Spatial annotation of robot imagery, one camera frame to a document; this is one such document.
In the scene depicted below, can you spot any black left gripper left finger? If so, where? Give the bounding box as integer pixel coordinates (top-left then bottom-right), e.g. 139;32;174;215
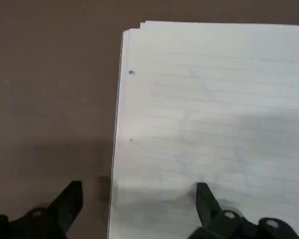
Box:
0;180;84;239

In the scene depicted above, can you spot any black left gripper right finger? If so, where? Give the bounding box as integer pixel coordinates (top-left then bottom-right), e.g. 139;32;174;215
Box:
188;182;299;239

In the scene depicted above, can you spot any white lined notebook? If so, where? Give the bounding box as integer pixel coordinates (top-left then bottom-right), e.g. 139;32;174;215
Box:
106;20;299;239

